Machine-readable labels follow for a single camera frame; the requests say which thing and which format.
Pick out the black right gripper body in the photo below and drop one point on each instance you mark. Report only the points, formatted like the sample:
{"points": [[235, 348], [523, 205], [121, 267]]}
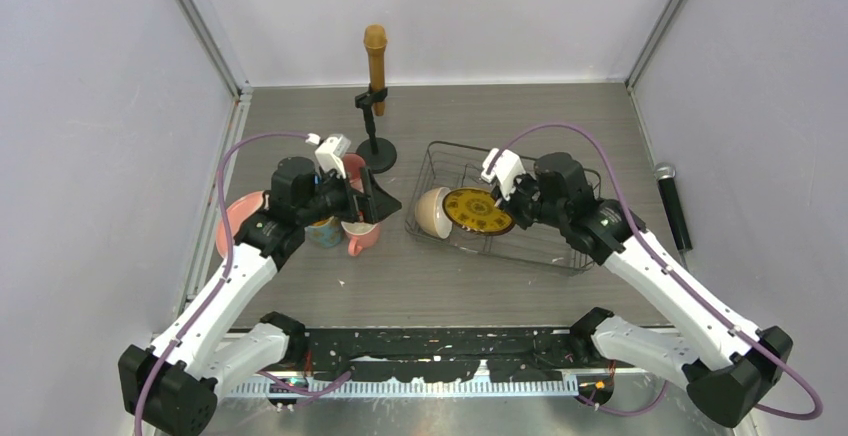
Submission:
{"points": [[525, 201]]}

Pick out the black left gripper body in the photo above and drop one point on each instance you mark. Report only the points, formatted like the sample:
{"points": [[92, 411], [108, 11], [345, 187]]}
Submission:
{"points": [[332, 199]]}

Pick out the blue mug yellow inside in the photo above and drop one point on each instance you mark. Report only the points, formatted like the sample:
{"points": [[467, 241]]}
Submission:
{"points": [[327, 233]]}

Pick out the plain pink mug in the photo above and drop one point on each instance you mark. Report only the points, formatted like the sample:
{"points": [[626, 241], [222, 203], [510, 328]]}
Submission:
{"points": [[361, 236]]}

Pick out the pink patterned mug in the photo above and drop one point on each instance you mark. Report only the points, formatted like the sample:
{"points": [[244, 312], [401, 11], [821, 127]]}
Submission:
{"points": [[353, 165]]}

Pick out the yellow black patterned plate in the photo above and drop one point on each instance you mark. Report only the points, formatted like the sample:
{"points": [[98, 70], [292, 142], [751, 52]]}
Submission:
{"points": [[474, 210]]}

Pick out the beige ceramic bowl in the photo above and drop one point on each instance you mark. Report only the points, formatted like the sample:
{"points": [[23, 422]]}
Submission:
{"points": [[430, 215]]}

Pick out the pink beige leaf plate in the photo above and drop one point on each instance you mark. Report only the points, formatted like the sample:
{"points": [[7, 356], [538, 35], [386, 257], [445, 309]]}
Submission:
{"points": [[237, 213]]}

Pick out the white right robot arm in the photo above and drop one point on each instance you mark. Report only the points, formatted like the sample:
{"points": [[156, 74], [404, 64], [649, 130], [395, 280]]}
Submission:
{"points": [[721, 359]]}

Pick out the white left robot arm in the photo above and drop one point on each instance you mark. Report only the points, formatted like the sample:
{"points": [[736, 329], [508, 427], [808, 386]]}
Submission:
{"points": [[176, 382]]}

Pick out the black microphone stand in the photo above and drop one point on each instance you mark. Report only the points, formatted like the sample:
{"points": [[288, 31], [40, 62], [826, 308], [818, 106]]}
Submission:
{"points": [[378, 153]]}

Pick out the black handheld microphone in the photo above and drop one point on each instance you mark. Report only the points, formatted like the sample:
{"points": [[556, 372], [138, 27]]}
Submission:
{"points": [[665, 176]]}

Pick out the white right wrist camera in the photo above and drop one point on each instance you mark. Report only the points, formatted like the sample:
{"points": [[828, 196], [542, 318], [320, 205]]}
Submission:
{"points": [[503, 168]]}

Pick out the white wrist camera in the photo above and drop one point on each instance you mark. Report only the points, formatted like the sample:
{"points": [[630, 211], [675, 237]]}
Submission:
{"points": [[330, 152], [503, 168]]}

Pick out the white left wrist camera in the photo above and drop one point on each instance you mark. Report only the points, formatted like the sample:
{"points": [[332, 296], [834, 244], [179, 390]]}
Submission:
{"points": [[330, 152]]}

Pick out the black wire dish rack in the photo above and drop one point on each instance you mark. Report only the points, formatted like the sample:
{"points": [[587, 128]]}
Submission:
{"points": [[454, 165]]}

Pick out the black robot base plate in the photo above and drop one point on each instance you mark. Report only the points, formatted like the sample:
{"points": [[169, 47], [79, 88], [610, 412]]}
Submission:
{"points": [[510, 354]]}

